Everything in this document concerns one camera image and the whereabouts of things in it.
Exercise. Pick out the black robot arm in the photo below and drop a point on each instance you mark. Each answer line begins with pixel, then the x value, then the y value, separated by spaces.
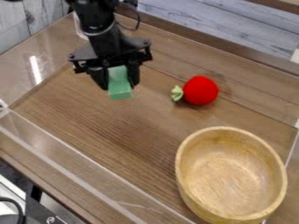
pixel 97 15

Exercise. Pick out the clear acrylic wall panel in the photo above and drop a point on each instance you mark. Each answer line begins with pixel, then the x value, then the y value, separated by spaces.
pixel 88 189

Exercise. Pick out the green rectangular block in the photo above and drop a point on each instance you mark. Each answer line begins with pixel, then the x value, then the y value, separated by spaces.
pixel 119 85

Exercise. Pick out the brown wooden bowl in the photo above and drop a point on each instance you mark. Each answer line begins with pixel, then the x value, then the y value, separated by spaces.
pixel 230 176

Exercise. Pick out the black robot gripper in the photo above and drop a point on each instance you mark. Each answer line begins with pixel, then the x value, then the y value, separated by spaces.
pixel 111 49

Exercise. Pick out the red plush strawberry toy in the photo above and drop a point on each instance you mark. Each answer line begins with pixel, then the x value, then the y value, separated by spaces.
pixel 199 91

